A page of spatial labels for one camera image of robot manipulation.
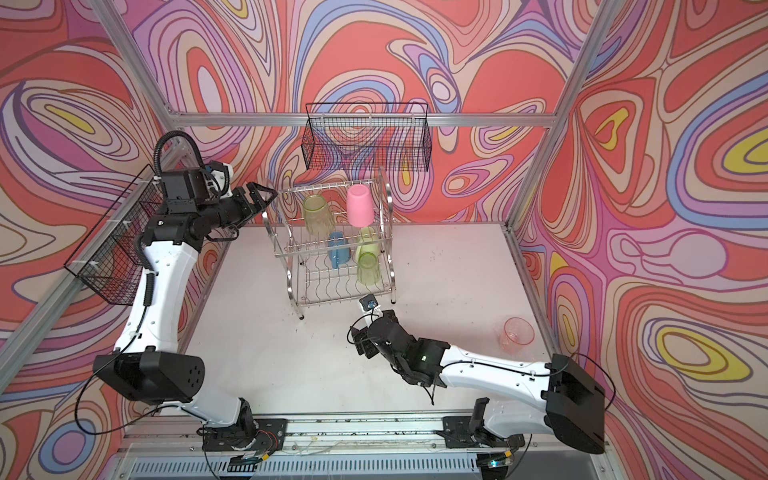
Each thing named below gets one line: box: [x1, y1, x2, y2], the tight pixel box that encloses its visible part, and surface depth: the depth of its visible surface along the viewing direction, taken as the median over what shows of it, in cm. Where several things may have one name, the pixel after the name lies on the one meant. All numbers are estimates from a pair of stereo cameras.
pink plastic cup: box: [347, 184, 375, 228], surface depth 79 cm
